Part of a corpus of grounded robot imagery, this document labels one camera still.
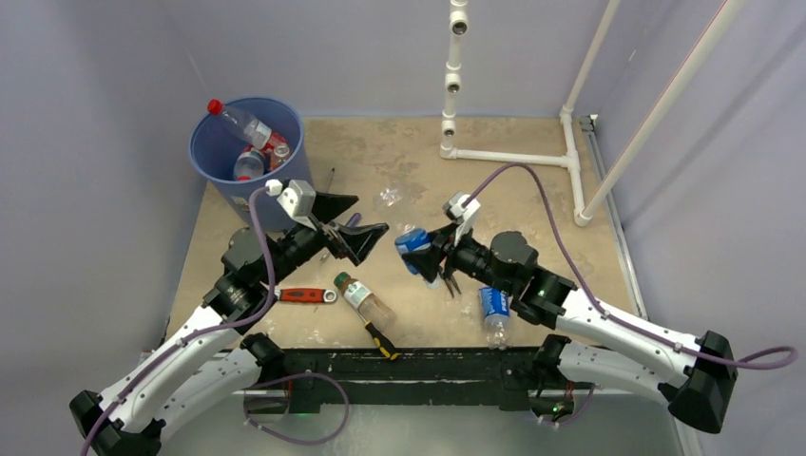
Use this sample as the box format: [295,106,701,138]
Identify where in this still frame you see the orange tea bottle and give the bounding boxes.
[269,142,292,171]

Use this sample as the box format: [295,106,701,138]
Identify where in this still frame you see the blue red screwdriver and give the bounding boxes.
[319,212,362,263]

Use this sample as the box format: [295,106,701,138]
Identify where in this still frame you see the red handled adjustable wrench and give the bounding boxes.
[275,288,338,305]

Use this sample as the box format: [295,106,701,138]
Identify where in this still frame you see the clear bottle red label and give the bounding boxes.
[207,99,288,151]

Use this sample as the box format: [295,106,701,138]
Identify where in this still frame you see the Starbucks bottle green cap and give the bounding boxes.
[334,272,397,331]

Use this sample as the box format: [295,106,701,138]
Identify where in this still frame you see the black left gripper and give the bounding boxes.
[263,190,387,286]

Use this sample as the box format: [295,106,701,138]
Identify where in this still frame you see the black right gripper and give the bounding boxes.
[404,220,514,295]

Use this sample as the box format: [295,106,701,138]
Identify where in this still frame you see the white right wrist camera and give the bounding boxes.
[443,192,481,246]

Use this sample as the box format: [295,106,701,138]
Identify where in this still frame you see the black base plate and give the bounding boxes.
[221,346,596,417]

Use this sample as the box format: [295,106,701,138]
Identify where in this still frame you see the overhead white camera mount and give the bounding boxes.
[439,0,469,160]

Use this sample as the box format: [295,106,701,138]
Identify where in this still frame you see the white pipe frame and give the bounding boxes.
[439,0,751,228]

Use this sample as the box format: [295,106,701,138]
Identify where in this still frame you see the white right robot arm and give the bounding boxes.
[394,224,738,434]

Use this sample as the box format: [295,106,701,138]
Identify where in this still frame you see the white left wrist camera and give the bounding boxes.
[263,179,317,229]

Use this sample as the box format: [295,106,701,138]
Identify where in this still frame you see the yellow handled pliers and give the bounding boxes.
[440,264,462,297]

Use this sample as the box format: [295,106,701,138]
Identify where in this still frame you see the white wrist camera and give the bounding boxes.
[443,192,481,246]
[263,179,317,229]

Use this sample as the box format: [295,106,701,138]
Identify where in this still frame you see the small clear bottle blue cap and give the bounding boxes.
[478,287,511,350]

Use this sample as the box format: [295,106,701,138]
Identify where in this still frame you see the clear bottle white cap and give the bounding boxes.
[374,181,431,257]

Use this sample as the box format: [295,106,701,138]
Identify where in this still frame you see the black yellow screwdriver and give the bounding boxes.
[325,167,336,193]
[364,320,399,361]

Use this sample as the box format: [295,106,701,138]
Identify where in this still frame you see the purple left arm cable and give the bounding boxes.
[78,185,351,456]

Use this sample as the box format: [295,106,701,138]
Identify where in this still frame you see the blue plastic bin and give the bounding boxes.
[188,97,313,223]

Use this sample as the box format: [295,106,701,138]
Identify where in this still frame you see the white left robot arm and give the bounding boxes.
[69,185,390,455]

